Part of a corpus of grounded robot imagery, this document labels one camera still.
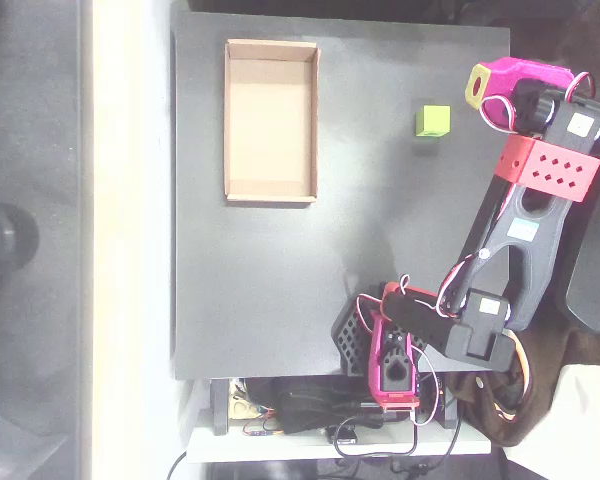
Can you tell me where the green cube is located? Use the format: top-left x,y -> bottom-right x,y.
414,104 -> 452,138

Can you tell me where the black lattice robot base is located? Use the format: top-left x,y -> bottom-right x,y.
331,297 -> 431,377

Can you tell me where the cardboard box tray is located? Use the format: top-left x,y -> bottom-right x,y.
223,38 -> 321,204

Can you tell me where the dark brown cloth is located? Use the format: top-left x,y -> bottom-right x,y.
509,0 -> 600,101

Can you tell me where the grey office chair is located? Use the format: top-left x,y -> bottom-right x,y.
554,149 -> 600,335

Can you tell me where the dark motor controller board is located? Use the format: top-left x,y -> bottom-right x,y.
417,372 -> 446,426

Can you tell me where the brown jacket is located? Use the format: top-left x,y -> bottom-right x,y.
449,324 -> 574,449

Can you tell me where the white cloth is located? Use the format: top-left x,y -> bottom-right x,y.
504,363 -> 600,480

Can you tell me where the small black usb adapter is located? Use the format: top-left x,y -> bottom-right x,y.
324,424 -> 359,446

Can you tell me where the light wooden piece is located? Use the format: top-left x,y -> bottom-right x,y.
228,394 -> 259,420

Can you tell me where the white shelf board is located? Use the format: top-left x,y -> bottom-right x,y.
187,424 -> 492,464

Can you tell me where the yellow camera mount block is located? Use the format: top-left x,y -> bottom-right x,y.
464,63 -> 492,110

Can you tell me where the orange cable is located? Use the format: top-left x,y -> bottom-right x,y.
484,332 -> 535,424

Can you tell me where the black looped cable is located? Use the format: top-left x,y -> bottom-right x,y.
332,414 -> 464,459

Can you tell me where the black hanging cable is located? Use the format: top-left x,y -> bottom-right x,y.
167,451 -> 189,480

